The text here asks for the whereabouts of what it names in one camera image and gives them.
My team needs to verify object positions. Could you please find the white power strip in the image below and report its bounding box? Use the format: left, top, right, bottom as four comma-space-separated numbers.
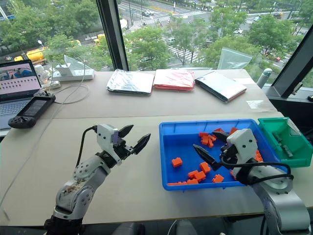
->
52, 68, 96, 82

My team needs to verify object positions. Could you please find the green plastic bin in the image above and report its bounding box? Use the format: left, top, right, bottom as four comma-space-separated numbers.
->
257, 117, 313, 168

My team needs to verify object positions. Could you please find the blue plastic tray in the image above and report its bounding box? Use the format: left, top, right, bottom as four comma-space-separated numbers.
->
158, 118, 290, 191

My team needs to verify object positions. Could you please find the grey open laptop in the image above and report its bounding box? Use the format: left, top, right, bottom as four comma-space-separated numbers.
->
0, 59, 43, 130

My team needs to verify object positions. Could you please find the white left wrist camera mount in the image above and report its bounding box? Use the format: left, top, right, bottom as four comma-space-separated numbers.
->
95, 123, 122, 166

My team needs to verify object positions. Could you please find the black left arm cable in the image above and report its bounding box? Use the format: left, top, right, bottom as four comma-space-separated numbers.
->
76, 125, 99, 167

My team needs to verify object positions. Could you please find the black window pillar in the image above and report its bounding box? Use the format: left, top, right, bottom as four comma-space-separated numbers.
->
95, 0, 130, 72

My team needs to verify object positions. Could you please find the silver bag with red edge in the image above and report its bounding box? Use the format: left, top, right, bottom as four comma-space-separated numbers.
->
194, 71, 247, 104

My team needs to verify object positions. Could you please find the black slanted window frame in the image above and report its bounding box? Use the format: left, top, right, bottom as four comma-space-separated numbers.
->
269, 23, 313, 99

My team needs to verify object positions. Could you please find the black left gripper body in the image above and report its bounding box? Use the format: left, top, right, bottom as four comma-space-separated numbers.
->
113, 137, 135, 161

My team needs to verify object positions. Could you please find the black handheld controller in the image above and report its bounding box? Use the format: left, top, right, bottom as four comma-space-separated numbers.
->
7, 90, 57, 129

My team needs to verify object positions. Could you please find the grey bottle with white cap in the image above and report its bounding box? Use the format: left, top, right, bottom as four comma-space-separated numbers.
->
256, 68, 273, 89

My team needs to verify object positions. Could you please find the white plastic jar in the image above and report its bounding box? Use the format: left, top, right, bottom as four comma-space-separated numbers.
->
34, 64, 51, 83

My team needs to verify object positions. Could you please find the small clear plastic sheet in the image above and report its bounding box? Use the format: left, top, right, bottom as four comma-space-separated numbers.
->
245, 98, 270, 110

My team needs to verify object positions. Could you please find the small white adapter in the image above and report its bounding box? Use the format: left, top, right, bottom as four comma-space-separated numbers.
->
46, 80, 62, 90

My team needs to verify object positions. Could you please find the white charger plug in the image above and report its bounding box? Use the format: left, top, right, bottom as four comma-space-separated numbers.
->
56, 63, 73, 76

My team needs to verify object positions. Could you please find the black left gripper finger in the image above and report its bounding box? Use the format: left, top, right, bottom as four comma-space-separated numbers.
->
117, 124, 135, 139
132, 133, 152, 155

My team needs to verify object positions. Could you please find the red foil bag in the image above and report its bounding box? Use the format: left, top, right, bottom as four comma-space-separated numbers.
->
152, 69, 196, 92

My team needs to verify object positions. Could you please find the white charging cable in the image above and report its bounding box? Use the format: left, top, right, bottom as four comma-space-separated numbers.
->
47, 51, 90, 105

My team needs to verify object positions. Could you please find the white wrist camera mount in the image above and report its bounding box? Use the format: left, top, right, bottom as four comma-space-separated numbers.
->
95, 123, 122, 166
225, 128, 259, 172

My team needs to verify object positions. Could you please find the white cable under table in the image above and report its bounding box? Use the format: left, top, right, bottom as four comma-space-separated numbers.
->
167, 218, 180, 235

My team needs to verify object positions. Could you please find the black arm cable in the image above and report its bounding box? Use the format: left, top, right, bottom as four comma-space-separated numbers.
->
76, 125, 99, 167
221, 156, 294, 187

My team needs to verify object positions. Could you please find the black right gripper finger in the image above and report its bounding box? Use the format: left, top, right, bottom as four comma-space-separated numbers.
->
211, 131, 230, 142
192, 143, 222, 171

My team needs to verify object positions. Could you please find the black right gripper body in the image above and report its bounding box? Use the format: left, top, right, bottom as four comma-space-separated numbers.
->
220, 144, 239, 168

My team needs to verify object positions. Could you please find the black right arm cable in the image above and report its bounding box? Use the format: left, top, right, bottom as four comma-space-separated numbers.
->
221, 156, 294, 187

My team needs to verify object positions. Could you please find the silver foil bag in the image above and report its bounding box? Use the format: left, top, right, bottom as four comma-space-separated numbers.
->
106, 69, 156, 95

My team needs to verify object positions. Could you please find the large clear plastic bag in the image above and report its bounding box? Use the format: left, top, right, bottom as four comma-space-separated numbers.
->
217, 47, 253, 71

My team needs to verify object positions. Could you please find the black window latch handle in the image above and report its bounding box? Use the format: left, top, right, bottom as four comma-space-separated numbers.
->
291, 81, 304, 95

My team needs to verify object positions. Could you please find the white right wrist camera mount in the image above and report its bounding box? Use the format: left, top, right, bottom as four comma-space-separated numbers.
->
225, 128, 259, 172

